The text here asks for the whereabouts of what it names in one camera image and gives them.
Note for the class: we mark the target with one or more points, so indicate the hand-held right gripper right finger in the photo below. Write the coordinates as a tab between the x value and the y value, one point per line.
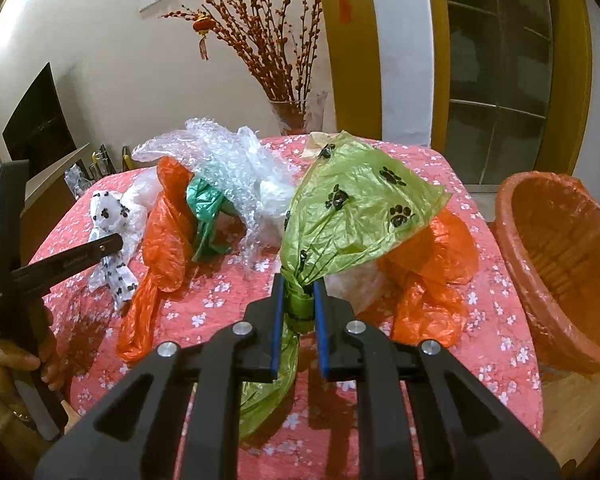
320	330

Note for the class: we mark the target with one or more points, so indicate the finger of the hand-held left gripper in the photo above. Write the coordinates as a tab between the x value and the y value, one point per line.
9	210
75	260

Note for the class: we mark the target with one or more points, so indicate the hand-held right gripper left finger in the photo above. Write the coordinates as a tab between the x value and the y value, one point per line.
278	320

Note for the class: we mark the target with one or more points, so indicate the white paw-print plastic bag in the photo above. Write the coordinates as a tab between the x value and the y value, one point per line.
110	210

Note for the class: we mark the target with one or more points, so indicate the green paw-print plastic bag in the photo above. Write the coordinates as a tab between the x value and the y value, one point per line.
340	200

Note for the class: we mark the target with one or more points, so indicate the clear bubble wrap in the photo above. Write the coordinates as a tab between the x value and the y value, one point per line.
230	160

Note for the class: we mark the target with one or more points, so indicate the orange-lined wicker basket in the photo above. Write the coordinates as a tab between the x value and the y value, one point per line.
555	260

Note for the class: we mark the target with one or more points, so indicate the person's left hand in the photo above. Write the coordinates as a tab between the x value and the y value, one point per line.
5	360

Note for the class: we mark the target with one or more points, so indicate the tan cardboard box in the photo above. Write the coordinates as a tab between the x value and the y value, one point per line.
55	175

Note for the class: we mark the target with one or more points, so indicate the pink floral tablecloth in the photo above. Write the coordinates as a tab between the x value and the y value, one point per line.
220	300

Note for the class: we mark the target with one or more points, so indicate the long orange plastic bag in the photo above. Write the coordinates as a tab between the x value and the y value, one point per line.
160	250

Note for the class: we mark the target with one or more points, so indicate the black flat screen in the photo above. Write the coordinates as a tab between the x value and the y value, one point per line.
37	120

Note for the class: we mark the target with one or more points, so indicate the crumpled orange plastic bag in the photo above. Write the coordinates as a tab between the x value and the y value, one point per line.
430	270

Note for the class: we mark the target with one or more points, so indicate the dark green plastic bag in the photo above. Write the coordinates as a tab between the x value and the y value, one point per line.
205	197

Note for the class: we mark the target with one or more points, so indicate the glass vase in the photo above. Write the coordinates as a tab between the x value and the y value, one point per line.
292	117

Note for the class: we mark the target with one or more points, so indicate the small red lantern ornament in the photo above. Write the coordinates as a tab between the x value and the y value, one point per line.
201	27

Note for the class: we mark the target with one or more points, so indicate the red berry branches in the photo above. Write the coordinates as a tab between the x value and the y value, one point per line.
275	50

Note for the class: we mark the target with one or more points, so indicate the frosted glass sliding door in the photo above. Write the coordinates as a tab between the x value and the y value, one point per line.
495	70

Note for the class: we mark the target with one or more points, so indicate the yellow wooden door frame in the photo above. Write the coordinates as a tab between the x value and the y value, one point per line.
350	60

